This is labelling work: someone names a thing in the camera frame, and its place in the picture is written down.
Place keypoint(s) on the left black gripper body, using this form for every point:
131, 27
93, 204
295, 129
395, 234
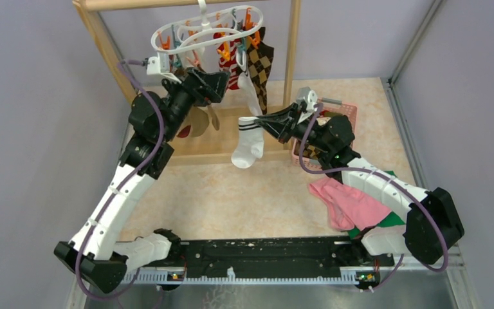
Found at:
199, 96

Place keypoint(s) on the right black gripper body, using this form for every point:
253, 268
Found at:
298, 131

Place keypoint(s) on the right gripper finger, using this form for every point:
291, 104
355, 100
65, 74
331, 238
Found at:
277, 130
292, 112

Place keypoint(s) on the red white striped sock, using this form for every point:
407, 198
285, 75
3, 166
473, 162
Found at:
231, 65

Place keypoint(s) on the white sock black stripes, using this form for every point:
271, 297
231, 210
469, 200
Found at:
245, 83

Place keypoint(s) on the brown argyle sock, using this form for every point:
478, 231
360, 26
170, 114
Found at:
260, 60

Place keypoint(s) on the white round clip hanger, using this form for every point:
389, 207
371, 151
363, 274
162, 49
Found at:
208, 29

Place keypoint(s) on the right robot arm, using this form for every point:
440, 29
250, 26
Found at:
432, 225

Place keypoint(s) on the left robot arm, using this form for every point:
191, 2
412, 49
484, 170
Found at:
95, 253

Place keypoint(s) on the brown argyle socks in basket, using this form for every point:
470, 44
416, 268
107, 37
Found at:
310, 152

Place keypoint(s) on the pink clip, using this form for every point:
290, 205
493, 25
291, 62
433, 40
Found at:
194, 61

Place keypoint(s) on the orange clip holding sock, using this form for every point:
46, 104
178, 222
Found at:
224, 51

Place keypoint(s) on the teal clip holding sock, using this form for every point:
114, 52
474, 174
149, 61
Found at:
241, 56

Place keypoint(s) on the pink laundry basket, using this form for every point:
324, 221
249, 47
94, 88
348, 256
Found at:
330, 110

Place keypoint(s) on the tan hanging sock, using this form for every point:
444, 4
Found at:
198, 119
213, 117

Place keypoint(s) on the dark red hanging sock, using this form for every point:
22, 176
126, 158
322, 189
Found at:
184, 132

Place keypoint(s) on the pink cloth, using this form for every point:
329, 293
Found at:
330, 192

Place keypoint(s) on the green cloth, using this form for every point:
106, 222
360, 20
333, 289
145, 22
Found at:
389, 221

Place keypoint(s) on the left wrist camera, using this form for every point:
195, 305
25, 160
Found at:
158, 69

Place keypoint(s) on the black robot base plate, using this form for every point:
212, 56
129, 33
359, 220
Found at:
269, 258

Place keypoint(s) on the wooden drying rack frame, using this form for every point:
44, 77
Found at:
213, 147

